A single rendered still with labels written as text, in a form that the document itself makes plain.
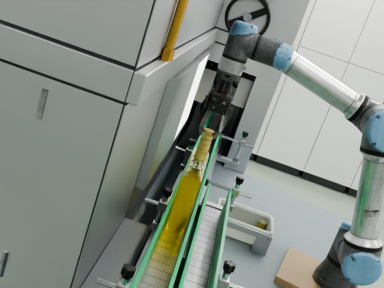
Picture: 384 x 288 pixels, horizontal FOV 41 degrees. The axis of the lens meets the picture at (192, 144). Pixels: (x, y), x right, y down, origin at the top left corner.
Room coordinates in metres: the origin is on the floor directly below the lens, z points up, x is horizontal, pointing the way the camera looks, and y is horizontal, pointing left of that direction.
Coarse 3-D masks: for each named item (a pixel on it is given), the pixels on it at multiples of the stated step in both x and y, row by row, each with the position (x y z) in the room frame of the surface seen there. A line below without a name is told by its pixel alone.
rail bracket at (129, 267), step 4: (124, 264) 0.91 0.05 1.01; (128, 264) 0.91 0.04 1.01; (124, 268) 0.89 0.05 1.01; (128, 268) 0.89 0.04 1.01; (132, 268) 0.90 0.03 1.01; (124, 272) 0.89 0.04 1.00; (128, 272) 0.89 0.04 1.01; (132, 272) 0.89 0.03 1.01; (124, 276) 0.89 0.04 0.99; (128, 276) 0.89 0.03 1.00; (132, 276) 0.89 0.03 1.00; (100, 280) 0.90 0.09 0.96; (104, 280) 0.90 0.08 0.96; (120, 280) 0.91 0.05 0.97; (124, 280) 0.89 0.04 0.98; (128, 280) 0.90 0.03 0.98; (100, 284) 0.90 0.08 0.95; (104, 284) 0.90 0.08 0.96; (108, 284) 0.90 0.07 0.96; (112, 284) 0.90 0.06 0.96; (116, 284) 0.90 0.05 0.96; (120, 284) 0.90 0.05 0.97; (124, 284) 0.89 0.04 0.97; (128, 284) 0.90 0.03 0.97
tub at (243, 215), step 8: (224, 200) 1.84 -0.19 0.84; (240, 208) 1.84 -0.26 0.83; (248, 208) 1.84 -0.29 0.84; (232, 216) 1.84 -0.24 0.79; (240, 216) 1.84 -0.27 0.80; (248, 216) 1.84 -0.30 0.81; (256, 216) 1.84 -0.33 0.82; (264, 216) 1.84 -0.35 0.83; (240, 224) 1.68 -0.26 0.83; (248, 224) 1.83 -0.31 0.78; (256, 224) 1.83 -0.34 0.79; (272, 224) 1.76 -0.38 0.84; (264, 232) 1.68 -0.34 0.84; (272, 232) 1.69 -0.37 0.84
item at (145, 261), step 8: (208, 120) 2.46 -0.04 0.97; (200, 136) 2.14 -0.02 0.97; (192, 152) 1.89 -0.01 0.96; (176, 192) 1.45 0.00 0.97; (168, 208) 1.32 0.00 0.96; (168, 216) 1.40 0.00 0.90; (160, 224) 1.21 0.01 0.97; (160, 232) 1.22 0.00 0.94; (152, 240) 1.12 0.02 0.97; (152, 248) 1.08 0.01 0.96; (144, 256) 1.04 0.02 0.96; (144, 264) 1.00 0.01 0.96; (144, 272) 1.09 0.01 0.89; (136, 280) 0.93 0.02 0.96
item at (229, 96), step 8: (224, 80) 1.47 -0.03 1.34; (232, 80) 1.47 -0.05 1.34; (224, 88) 1.50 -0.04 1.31; (208, 96) 1.48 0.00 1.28; (216, 96) 1.48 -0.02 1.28; (224, 96) 1.47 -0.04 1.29; (232, 96) 1.52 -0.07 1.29; (208, 104) 1.48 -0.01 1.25; (216, 104) 1.47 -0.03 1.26; (224, 104) 1.47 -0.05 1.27; (216, 112) 1.48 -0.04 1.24; (224, 112) 1.47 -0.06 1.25
